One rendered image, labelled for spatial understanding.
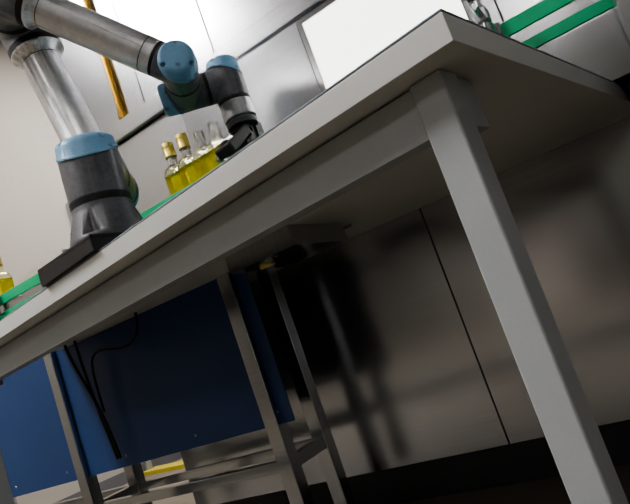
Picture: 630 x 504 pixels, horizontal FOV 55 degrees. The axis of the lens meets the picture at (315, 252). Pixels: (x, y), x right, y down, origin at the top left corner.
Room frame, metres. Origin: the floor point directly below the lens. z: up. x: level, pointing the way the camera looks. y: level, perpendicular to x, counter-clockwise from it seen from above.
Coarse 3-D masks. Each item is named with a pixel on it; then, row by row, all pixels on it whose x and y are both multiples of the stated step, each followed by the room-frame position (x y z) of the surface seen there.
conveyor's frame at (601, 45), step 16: (608, 16) 1.07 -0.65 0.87; (576, 32) 1.09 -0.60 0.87; (592, 32) 1.08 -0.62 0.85; (608, 32) 1.07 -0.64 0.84; (624, 32) 1.06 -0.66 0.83; (544, 48) 1.12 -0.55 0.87; (560, 48) 1.11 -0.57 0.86; (576, 48) 1.10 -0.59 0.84; (592, 48) 1.09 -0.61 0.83; (608, 48) 1.08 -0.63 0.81; (624, 48) 1.07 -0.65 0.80; (576, 64) 1.11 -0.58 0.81; (592, 64) 1.09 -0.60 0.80; (608, 64) 1.08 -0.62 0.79; (624, 64) 1.07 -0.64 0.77; (624, 80) 1.17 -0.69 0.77
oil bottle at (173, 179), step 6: (168, 168) 1.66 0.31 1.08; (174, 168) 1.64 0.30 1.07; (168, 174) 1.66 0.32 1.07; (174, 174) 1.65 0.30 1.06; (168, 180) 1.66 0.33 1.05; (174, 180) 1.65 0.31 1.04; (180, 180) 1.64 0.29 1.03; (168, 186) 1.66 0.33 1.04; (174, 186) 1.65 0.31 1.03; (180, 186) 1.64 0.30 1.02; (174, 192) 1.66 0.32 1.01
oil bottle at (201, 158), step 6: (198, 150) 1.60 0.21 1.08; (204, 150) 1.59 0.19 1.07; (198, 156) 1.60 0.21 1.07; (204, 156) 1.59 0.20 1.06; (198, 162) 1.60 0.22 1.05; (204, 162) 1.59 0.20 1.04; (210, 162) 1.59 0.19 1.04; (198, 168) 1.60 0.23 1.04; (204, 168) 1.59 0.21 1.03; (210, 168) 1.58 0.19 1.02; (198, 174) 1.61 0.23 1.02; (204, 174) 1.60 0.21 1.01
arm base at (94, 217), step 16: (96, 192) 1.07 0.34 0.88; (112, 192) 1.08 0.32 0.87; (128, 192) 1.12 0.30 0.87; (80, 208) 1.07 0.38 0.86; (96, 208) 1.07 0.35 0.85; (112, 208) 1.07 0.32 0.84; (128, 208) 1.10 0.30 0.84; (80, 224) 1.06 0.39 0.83; (96, 224) 1.07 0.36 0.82; (112, 224) 1.06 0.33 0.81; (128, 224) 1.08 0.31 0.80
